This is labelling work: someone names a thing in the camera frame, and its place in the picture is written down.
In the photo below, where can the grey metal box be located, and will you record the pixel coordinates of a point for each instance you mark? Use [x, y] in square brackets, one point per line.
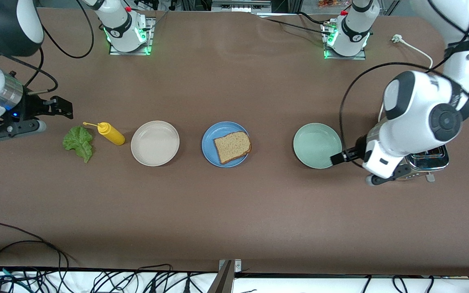
[238, 6]

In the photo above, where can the beige white plate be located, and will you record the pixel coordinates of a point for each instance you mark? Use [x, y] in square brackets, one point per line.
[155, 143]

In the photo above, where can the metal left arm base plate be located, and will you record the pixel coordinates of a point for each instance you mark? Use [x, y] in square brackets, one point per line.
[344, 58]

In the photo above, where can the dark metal beam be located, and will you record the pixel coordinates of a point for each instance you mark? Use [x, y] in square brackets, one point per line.
[223, 280]

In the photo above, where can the green lettuce leaf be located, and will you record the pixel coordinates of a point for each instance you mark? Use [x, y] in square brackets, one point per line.
[79, 142]

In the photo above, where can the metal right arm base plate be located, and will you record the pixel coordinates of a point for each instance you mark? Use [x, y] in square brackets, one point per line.
[130, 53]

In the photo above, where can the silver beige toaster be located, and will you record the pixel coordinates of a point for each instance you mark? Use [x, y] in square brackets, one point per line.
[434, 160]

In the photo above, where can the yellow squeeze bottle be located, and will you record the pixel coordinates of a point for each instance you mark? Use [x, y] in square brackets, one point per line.
[112, 135]

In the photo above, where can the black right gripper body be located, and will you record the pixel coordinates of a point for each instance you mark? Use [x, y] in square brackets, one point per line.
[34, 108]

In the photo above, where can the brown bread slice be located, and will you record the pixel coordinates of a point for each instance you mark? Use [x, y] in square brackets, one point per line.
[232, 147]

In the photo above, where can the orange food tray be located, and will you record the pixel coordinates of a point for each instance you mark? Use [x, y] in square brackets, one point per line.
[332, 3]

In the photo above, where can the small metal table bracket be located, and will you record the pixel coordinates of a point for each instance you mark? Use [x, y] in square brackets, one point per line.
[234, 264]

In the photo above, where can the blue plate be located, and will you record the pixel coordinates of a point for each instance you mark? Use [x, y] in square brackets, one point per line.
[209, 142]

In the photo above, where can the light green plate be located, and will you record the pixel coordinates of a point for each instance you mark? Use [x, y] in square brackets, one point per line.
[314, 142]

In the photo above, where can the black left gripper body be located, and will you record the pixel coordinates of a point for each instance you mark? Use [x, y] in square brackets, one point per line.
[360, 151]

